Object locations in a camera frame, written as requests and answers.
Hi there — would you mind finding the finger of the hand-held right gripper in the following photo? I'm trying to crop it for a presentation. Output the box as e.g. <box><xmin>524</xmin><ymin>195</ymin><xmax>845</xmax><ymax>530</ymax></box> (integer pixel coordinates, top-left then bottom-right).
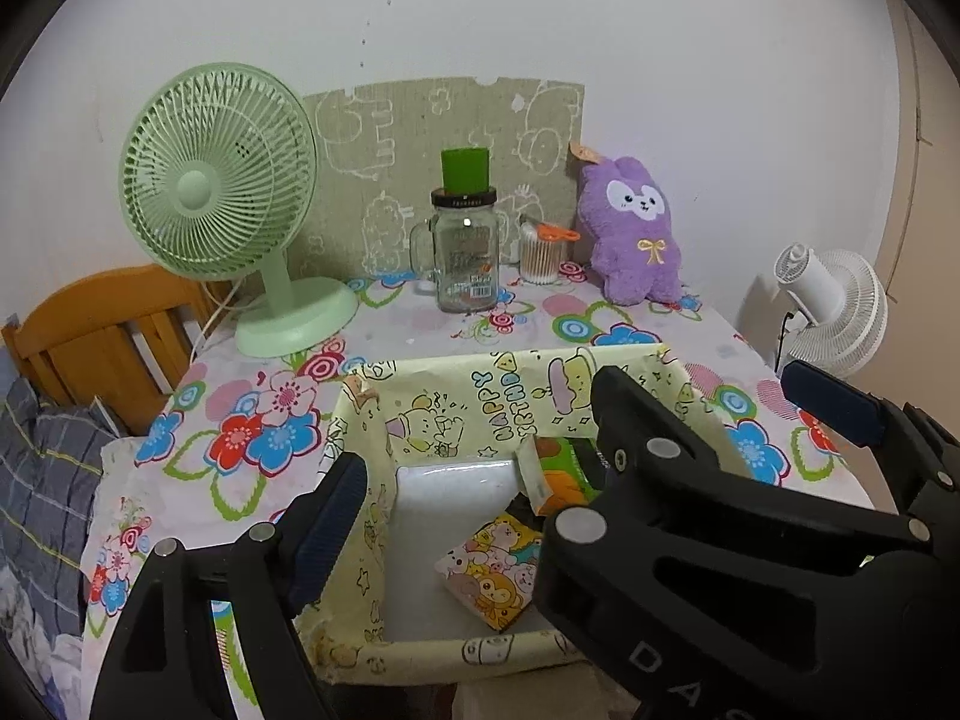
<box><xmin>780</xmin><ymin>360</ymin><xmax>960</xmax><ymax>548</ymax></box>

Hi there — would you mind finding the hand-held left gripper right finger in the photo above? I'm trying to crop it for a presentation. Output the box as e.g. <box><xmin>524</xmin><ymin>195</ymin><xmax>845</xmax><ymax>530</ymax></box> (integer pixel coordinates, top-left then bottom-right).
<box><xmin>538</xmin><ymin>366</ymin><xmax>960</xmax><ymax>720</ymax></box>

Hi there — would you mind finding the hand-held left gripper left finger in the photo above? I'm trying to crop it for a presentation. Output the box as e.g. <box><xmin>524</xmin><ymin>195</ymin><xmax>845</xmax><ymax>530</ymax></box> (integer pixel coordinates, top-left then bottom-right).
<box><xmin>90</xmin><ymin>456</ymin><xmax>368</xmax><ymax>720</ymax></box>

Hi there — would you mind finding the orange green carton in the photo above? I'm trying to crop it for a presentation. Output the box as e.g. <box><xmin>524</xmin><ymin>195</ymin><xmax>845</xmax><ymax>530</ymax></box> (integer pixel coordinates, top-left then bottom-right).
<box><xmin>514</xmin><ymin>435</ymin><xmax>608</xmax><ymax>517</ymax></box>

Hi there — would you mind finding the cartoon animal packet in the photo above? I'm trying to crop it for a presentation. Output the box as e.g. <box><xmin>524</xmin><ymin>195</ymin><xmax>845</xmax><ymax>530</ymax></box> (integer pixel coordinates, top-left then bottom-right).
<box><xmin>435</xmin><ymin>511</ymin><xmax>545</xmax><ymax>632</ymax></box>

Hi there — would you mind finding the yellow cartoon fabric storage box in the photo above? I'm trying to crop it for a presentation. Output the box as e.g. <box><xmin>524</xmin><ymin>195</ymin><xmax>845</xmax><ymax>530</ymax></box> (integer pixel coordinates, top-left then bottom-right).
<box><xmin>296</xmin><ymin>343</ymin><xmax>734</xmax><ymax>687</ymax></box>

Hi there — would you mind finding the white standing fan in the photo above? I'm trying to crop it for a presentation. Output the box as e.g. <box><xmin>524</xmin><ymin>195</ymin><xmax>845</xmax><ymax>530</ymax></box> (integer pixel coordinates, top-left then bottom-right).
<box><xmin>772</xmin><ymin>242</ymin><xmax>890</xmax><ymax>380</ymax></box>

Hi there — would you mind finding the purple plush rabbit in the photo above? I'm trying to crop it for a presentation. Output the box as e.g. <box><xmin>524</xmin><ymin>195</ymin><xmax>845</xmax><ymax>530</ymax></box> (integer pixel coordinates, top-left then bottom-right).
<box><xmin>568</xmin><ymin>141</ymin><xmax>687</xmax><ymax>307</ymax></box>

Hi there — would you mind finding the cotton swab container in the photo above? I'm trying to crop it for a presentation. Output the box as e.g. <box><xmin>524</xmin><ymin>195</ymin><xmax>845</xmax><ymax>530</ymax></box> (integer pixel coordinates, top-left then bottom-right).
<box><xmin>519</xmin><ymin>216</ymin><xmax>582</xmax><ymax>286</ymax></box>

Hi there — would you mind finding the beige door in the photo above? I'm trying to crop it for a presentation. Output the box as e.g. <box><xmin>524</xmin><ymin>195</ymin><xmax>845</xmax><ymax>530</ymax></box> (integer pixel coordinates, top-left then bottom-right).
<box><xmin>874</xmin><ymin>0</ymin><xmax>960</xmax><ymax>308</ymax></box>

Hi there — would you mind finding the glass jar mug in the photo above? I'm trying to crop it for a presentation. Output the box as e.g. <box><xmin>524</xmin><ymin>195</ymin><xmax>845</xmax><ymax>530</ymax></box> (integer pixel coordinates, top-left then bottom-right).
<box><xmin>409</xmin><ymin>190</ymin><xmax>500</xmax><ymax>314</ymax></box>

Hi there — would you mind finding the floral tablecloth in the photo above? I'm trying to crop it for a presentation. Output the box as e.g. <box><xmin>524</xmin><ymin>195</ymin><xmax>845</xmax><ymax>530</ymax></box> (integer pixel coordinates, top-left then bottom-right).
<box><xmin>81</xmin><ymin>262</ymin><xmax>875</xmax><ymax>720</ymax></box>

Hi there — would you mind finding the grey plaid pillow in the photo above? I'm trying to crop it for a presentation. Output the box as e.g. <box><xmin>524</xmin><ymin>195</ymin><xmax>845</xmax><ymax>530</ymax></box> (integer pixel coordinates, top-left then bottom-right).
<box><xmin>0</xmin><ymin>375</ymin><xmax>128</xmax><ymax>616</ymax></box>

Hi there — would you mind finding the white crumpled bedding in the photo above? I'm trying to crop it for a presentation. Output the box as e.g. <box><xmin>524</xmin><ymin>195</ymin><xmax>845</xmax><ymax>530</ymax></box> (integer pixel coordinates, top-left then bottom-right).
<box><xmin>0</xmin><ymin>562</ymin><xmax>83</xmax><ymax>695</ymax></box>

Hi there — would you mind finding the green plastic cup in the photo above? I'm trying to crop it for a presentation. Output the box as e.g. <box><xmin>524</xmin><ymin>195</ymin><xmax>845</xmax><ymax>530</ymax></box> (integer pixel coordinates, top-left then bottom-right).
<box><xmin>441</xmin><ymin>150</ymin><xmax>491</xmax><ymax>192</ymax></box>

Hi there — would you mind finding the wooden bed headboard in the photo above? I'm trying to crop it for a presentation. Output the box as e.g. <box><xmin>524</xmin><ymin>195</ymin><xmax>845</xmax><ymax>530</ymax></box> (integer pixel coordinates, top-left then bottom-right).
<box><xmin>11</xmin><ymin>265</ymin><xmax>226</xmax><ymax>436</ymax></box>

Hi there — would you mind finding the green desk fan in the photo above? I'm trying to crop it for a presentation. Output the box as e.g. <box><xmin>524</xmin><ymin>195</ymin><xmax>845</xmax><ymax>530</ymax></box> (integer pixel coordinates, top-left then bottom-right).
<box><xmin>120</xmin><ymin>62</ymin><xmax>359</xmax><ymax>357</ymax></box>

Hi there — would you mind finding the green patterned board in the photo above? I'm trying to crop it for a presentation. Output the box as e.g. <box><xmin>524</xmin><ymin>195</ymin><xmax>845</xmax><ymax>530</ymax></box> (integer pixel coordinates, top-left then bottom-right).
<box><xmin>302</xmin><ymin>76</ymin><xmax>586</xmax><ymax>282</ymax></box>

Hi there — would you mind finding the white fan power cord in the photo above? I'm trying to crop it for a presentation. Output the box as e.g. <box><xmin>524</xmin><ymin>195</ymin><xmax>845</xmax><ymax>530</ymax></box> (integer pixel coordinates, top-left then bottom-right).
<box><xmin>187</xmin><ymin>277</ymin><xmax>252</xmax><ymax>368</ymax></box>

